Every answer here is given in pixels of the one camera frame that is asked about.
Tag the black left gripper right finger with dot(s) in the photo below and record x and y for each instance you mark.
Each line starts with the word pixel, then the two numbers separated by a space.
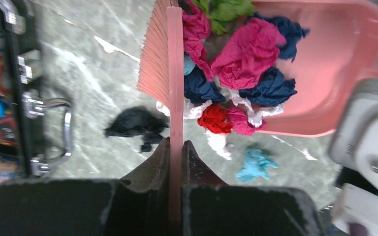
pixel 195 172

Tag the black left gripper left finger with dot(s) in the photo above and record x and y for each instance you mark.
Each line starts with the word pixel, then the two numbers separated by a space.
pixel 152 173

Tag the pink hand brush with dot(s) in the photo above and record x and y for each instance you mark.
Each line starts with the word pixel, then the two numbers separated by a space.
pixel 161 76

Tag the pink dustpan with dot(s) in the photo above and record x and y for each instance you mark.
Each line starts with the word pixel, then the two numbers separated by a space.
pixel 341 50

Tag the white paper scrap left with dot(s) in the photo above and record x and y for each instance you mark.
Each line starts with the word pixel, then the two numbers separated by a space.
pixel 219 144

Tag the white paper scrap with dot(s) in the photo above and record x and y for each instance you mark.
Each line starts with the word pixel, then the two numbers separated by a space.
pixel 255 115
pixel 191 111
pixel 219 144

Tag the black paper scrap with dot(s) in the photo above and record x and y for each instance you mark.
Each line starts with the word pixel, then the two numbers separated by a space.
pixel 138 121

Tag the red paper scrap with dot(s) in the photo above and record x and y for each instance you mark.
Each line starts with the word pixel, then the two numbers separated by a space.
pixel 214 120

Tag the teal paper scrap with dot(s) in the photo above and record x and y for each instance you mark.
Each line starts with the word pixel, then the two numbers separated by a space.
pixel 256 164

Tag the white paper scrap upper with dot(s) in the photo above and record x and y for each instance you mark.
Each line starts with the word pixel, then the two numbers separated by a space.
pixel 191 111

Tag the small pink paper scrap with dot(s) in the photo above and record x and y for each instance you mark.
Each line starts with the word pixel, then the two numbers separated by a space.
pixel 240 122

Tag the white paper scrap lower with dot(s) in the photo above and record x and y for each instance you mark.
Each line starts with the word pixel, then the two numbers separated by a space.
pixel 255 115

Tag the dark blue scrap left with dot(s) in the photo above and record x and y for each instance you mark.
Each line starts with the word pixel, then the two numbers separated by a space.
pixel 198 90

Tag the dark blue scrap right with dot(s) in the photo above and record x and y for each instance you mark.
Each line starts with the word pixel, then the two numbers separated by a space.
pixel 272 89

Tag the black poker chip case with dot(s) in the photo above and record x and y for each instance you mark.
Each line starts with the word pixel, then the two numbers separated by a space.
pixel 22 105

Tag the large magenta paper scrap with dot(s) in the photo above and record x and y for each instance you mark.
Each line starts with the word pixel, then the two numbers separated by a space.
pixel 251 50

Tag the magenta paper scrap centre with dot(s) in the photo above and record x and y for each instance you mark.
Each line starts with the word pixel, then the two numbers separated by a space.
pixel 196 27

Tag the dark blue paper scrap centre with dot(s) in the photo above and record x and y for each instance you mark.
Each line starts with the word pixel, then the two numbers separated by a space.
pixel 292 32

